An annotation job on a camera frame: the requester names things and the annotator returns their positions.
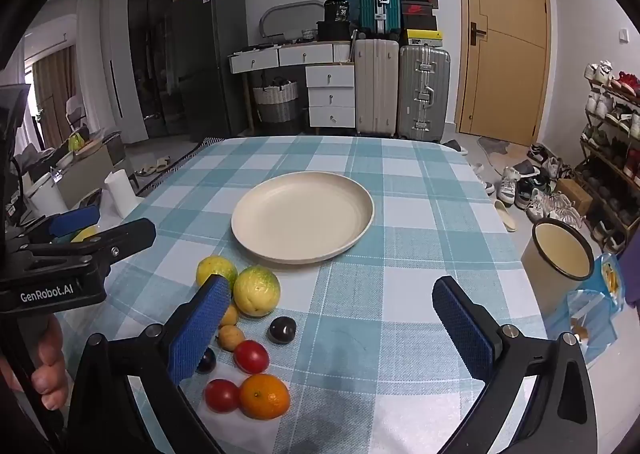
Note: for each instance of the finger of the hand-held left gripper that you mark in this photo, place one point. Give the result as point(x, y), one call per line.
point(75, 221)
point(125, 236)

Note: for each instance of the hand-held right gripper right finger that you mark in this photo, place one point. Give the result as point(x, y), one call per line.
point(462, 329)

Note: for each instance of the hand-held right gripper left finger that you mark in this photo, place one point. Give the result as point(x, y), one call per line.
point(200, 329)

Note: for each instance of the yellow fruit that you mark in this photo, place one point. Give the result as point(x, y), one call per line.
point(85, 234)

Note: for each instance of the dark plum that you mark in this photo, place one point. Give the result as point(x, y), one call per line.
point(208, 360)
point(282, 330)

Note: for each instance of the large yellow green lemon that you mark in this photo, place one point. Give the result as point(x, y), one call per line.
point(256, 290)

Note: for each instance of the orange mandarin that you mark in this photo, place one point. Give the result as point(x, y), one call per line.
point(264, 396)

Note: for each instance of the cream round plate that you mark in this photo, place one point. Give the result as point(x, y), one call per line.
point(300, 214)

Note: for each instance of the person's left hand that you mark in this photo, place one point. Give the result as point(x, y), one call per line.
point(52, 369)

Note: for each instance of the small yellow loquat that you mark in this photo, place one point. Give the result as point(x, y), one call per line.
point(231, 315)
point(231, 337)

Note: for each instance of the white round bin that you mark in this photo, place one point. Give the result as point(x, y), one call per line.
point(47, 196)

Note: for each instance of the white paper roll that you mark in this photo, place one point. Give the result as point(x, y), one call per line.
point(121, 194)

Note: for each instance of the red tomato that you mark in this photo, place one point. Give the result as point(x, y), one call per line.
point(221, 395)
point(251, 356)

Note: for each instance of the grey low cabinet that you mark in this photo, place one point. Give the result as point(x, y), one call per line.
point(95, 154)

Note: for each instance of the beige sandals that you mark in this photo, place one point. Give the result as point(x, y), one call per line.
point(152, 166)

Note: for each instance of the teal white checkered tablecloth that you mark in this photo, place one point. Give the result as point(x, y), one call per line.
point(400, 284)

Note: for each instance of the striped floor rug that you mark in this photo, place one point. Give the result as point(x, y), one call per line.
point(175, 166)

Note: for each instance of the beige trash bin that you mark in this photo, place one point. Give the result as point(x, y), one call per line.
point(547, 279)

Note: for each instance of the white office chair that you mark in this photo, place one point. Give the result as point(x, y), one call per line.
point(77, 114)

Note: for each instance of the beige slipper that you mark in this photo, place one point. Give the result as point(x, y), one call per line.
point(505, 216)

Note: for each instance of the light blue plastic bag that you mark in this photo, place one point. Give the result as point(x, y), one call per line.
point(595, 329)

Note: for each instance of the brown curtain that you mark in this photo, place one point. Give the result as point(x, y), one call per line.
point(50, 89)

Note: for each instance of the pile of sneakers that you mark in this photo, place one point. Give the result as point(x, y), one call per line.
point(530, 189)

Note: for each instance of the blue snack bag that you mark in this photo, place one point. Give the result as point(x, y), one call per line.
point(611, 279)

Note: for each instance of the white curtain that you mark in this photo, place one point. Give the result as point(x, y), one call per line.
point(89, 59)

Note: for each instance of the white wardrobe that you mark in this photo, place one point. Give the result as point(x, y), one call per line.
point(117, 64)

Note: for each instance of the small cardboard box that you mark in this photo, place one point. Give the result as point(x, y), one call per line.
point(575, 195)

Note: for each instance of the purple cloth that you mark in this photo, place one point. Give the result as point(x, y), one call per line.
point(631, 269)

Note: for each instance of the grey slippers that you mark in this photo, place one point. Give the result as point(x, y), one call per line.
point(455, 146)

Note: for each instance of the grey door mat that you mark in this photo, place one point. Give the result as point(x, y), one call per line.
point(492, 148)

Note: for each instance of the grey refrigerator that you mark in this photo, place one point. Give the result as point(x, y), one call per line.
point(210, 64)

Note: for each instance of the dark glass cabinet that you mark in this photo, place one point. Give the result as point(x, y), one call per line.
point(150, 44)

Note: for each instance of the woven laundry basket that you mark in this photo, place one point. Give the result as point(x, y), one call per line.
point(276, 101)

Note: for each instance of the metal shoe rack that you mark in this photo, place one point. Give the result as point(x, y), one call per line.
point(607, 174)

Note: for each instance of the silver suitcase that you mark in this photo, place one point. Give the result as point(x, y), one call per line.
point(424, 94)

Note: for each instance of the white drawer desk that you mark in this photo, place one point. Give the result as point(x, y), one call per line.
point(330, 99)

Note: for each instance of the wooden door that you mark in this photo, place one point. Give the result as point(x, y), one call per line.
point(505, 84)

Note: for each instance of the beige suitcase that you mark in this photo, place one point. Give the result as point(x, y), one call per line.
point(376, 89)

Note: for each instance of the grey framed oval mirror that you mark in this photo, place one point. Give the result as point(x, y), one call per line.
point(272, 14)

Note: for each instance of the black storage basket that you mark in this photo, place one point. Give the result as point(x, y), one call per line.
point(335, 31)

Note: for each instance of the yellow black shoe box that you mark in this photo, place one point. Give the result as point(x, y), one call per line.
point(422, 38)

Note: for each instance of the black printed box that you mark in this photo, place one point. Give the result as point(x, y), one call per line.
point(336, 10)

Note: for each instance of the black red shoe box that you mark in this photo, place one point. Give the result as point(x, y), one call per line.
point(419, 9)

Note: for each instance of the white light switch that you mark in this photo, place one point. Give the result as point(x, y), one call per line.
point(623, 34)

